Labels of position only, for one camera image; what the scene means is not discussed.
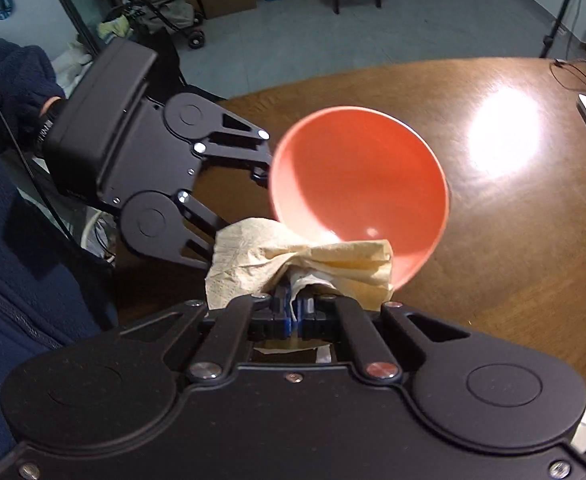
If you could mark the black tripod stand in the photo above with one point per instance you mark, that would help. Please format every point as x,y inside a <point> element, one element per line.
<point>560,5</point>

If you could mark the person's left forearm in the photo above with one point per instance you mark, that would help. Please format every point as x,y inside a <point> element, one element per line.
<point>8,75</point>

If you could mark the grey stroller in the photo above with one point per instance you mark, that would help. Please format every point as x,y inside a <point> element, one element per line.
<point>165,5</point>

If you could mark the red bowl with white legs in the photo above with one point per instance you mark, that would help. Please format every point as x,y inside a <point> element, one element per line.
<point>358,175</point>

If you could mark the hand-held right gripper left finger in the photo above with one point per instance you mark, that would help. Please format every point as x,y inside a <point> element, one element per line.
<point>287,312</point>

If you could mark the navy fleece jacket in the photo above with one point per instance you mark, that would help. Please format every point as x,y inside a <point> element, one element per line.
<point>13,285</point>

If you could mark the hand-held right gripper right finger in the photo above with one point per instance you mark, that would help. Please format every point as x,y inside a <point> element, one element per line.
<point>307,317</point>

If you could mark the beige paper towel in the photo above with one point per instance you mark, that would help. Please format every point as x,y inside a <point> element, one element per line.
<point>253,255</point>

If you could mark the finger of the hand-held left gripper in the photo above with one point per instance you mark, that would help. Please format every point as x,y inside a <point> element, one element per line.
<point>260,160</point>
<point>205,220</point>

